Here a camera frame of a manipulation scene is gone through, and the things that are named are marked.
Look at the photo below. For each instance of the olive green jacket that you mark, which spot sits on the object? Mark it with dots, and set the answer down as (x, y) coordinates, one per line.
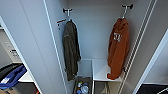
(70, 50)

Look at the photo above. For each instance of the white wardrobe body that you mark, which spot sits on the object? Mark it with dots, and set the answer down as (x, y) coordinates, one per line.
(93, 33)

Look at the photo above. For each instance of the white inner shelf unit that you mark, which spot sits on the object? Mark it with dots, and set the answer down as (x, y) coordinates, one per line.
(100, 71)

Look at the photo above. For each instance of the white label with orange stripe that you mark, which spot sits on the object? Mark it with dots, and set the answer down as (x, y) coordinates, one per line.
(61, 22)

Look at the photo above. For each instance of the pale hanger under green jacket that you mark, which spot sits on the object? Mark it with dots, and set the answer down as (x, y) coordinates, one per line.
(69, 16)

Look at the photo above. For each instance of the orange hoodie with white print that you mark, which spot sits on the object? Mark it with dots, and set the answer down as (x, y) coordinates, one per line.
(118, 53)

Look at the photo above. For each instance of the brown storage basket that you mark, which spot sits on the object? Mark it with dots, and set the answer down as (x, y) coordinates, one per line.
(76, 83)

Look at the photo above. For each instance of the black wardrobe hook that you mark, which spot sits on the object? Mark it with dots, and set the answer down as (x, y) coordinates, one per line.
(65, 10)
(130, 6)

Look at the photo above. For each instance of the pale blue bottle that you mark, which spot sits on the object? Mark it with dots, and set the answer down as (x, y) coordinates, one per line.
(85, 89)

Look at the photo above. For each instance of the pale hanger under orange hoodie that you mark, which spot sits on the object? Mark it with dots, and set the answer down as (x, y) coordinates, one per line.
(124, 13)

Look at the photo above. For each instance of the white bin lid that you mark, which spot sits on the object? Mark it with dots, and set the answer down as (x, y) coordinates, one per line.
(27, 77)

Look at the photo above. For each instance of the blue waste bin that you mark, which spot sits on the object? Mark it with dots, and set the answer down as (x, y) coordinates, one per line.
(13, 78)

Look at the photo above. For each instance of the black waste bin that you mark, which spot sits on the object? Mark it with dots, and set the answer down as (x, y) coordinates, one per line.
(6, 70)

